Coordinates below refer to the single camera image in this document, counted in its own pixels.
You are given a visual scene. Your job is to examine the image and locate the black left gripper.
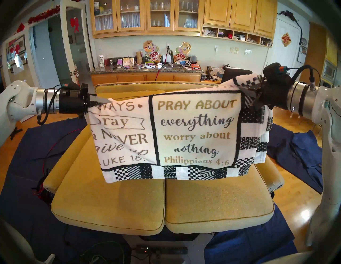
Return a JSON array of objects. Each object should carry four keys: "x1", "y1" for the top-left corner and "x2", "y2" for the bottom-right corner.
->
[{"x1": 58, "y1": 83, "x2": 113, "y2": 117}]

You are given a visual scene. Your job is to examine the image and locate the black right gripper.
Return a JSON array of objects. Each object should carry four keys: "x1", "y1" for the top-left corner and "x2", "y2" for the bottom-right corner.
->
[{"x1": 241, "y1": 76, "x2": 294, "y2": 110}]

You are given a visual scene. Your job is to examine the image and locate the white scripture print blanket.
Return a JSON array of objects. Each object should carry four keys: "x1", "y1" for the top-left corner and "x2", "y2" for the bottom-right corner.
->
[{"x1": 86, "y1": 75, "x2": 273, "y2": 184}]

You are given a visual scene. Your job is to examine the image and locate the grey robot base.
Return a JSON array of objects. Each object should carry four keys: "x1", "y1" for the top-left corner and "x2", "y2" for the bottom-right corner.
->
[{"x1": 123, "y1": 233, "x2": 215, "y2": 264}]

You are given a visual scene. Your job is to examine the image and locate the crumpled navy moving blanket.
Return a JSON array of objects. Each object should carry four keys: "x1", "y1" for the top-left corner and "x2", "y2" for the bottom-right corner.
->
[{"x1": 266, "y1": 124, "x2": 324, "y2": 194}]

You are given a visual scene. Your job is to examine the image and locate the flat navy moving blanket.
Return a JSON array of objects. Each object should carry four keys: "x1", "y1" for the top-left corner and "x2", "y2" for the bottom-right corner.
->
[{"x1": 0, "y1": 117, "x2": 299, "y2": 264}]

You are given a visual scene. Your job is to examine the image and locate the yellow sofa back cushion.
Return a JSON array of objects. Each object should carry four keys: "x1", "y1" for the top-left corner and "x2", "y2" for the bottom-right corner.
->
[{"x1": 95, "y1": 90, "x2": 167, "y2": 104}]

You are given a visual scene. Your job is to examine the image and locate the black office chair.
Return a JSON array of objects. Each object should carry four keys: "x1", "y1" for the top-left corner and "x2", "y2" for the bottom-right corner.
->
[{"x1": 221, "y1": 68, "x2": 253, "y2": 84}]

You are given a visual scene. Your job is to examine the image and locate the white panel door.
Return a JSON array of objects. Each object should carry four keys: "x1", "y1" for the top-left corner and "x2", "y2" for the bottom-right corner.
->
[{"x1": 262, "y1": 15, "x2": 301, "y2": 70}]

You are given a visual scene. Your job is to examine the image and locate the granite top kitchen counter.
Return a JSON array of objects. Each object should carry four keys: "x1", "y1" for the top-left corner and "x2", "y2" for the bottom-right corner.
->
[{"x1": 88, "y1": 65, "x2": 205, "y2": 86}]

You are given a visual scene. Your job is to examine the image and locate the cartoon foil balloon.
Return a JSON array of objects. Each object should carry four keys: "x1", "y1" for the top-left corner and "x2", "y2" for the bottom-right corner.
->
[
  {"x1": 174, "y1": 42, "x2": 192, "y2": 63},
  {"x1": 143, "y1": 40, "x2": 162, "y2": 63}
]

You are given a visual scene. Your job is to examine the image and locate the tall wooden cabinet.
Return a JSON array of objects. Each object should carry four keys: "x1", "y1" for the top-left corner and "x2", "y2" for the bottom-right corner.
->
[{"x1": 298, "y1": 23, "x2": 337, "y2": 88}]

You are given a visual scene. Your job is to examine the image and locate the built-in microwave oven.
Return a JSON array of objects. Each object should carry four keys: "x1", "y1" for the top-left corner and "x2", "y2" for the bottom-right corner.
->
[{"x1": 322, "y1": 61, "x2": 337, "y2": 80}]

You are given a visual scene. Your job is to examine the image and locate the dark door garland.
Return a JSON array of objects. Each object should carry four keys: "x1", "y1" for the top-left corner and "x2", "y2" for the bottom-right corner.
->
[{"x1": 277, "y1": 11, "x2": 303, "y2": 38}]

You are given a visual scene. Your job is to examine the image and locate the black floor stand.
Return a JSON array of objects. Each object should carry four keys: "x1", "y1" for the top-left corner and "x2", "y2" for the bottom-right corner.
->
[{"x1": 9, "y1": 127, "x2": 23, "y2": 140}]

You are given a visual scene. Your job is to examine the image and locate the red tinsel garland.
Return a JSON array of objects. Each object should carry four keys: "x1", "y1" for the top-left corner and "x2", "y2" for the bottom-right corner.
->
[{"x1": 27, "y1": 5, "x2": 60, "y2": 25}]

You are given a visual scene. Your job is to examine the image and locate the yellow sofa seat cushion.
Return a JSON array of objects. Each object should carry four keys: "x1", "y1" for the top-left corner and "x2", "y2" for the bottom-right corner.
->
[
  {"x1": 165, "y1": 164, "x2": 275, "y2": 234},
  {"x1": 51, "y1": 125, "x2": 166, "y2": 236}
]

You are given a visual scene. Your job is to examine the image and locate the black power strip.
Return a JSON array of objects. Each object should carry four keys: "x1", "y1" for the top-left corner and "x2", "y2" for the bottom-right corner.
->
[{"x1": 135, "y1": 246, "x2": 188, "y2": 255}]

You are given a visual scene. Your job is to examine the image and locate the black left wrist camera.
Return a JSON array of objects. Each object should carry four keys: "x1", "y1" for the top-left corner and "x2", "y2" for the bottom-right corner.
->
[{"x1": 60, "y1": 82, "x2": 81, "y2": 92}]

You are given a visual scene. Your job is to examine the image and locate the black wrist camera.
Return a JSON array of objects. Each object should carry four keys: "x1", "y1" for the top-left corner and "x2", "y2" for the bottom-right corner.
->
[
  {"x1": 262, "y1": 63, "x2": 290, "y2": 80},
  {"x1": 60, "y1": 82, "x2": 81, "y2": 92}
]

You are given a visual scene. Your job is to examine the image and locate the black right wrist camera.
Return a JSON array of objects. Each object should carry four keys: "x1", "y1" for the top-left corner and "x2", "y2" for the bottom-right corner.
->
[{"x1": 262, "y1": 63, "x2": 290, "y2": 80}]

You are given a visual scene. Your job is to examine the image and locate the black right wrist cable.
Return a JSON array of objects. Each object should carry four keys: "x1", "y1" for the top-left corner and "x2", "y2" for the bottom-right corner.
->
[{"x1": 286, "y1": 65, "x2": 321, "y2": 91}]

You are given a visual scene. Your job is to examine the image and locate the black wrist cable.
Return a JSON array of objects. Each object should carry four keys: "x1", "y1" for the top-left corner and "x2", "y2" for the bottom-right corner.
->
[
  {"x1": 286, "y1": 65, "x2": 321, "y2": 91},
  {"x1": 37, "y1": 85, "x2": 62, "y2": 125}
]

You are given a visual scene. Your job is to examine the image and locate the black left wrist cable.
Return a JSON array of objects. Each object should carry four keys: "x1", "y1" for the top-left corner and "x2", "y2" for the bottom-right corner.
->
[{"x1": 37, "y1": 85, "x2": 62, "y2": 125}]

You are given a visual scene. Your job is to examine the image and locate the red power cable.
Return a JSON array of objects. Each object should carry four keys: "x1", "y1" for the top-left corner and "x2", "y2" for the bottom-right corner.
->
[{"x1": 155, "y1": 53, "x2": 169, "y2": 81}]

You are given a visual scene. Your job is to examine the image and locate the wooden wall cabinets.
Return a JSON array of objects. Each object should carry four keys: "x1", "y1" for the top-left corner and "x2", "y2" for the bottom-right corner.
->
[{"x1": 90, "y1": 0, "x2": 278, "y2": 48}]

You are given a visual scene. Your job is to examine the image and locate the tangled red black cables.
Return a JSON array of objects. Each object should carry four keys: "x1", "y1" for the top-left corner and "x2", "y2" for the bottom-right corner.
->
[{"x1": 32, "y1": 176, "x2": 54, "y2": 205}]

